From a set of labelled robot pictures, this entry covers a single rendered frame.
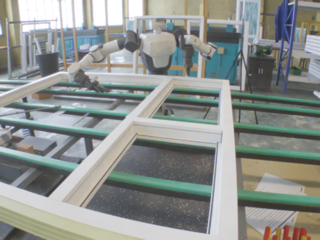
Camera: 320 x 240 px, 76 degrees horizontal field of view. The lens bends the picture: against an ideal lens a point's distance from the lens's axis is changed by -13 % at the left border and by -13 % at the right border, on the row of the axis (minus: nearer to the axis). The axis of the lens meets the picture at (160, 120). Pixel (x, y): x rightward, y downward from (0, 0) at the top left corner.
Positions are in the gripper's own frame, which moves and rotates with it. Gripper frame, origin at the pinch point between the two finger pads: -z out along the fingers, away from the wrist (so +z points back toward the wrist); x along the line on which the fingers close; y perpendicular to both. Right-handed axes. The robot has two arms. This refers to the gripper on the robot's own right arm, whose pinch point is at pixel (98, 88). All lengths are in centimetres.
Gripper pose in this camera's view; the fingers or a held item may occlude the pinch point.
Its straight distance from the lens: 170.8
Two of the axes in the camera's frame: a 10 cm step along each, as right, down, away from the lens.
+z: -8.7, -4.8, 0.3
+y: -4.2, 7.9, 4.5
